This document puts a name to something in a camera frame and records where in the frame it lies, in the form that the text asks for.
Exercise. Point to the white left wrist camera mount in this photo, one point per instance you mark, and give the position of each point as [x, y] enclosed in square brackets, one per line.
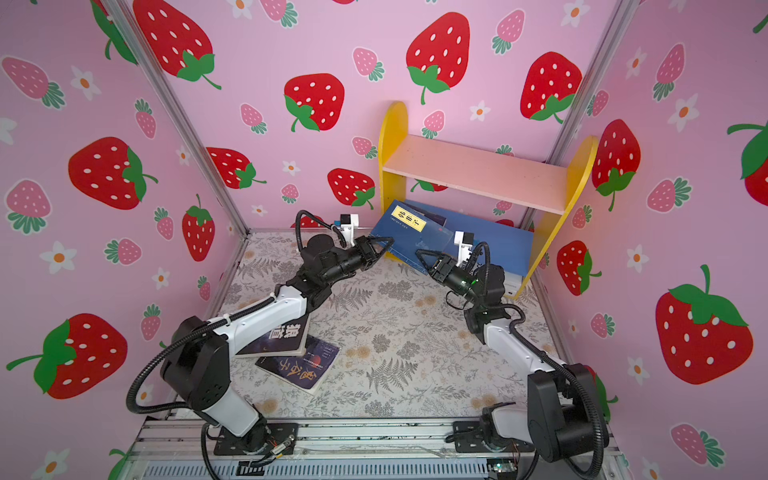
[348, 223]

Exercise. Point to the black book white chinese title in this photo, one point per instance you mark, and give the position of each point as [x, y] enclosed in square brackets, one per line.
[288, 339]

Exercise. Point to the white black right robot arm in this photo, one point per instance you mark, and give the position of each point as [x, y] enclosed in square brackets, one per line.
[562, 418]

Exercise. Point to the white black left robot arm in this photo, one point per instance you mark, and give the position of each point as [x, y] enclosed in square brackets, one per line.
[197, 363]

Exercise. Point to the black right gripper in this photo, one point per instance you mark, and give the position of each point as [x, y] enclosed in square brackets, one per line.
[446, 269]

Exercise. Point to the navy book yellow label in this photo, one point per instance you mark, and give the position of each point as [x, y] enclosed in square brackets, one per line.
[436, 218]

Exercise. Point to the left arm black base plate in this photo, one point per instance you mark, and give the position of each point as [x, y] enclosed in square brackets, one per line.
[261, 443]

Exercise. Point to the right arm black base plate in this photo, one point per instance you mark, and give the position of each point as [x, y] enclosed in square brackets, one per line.
[472, 436]

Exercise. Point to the aluminium front rail frame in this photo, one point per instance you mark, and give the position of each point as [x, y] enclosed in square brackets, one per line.
[346, 448]

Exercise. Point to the dark book orange calligraphy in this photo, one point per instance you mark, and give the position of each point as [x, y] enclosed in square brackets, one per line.
[306, 372]

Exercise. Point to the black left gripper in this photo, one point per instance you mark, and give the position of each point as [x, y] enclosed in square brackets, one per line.
[362, 253]

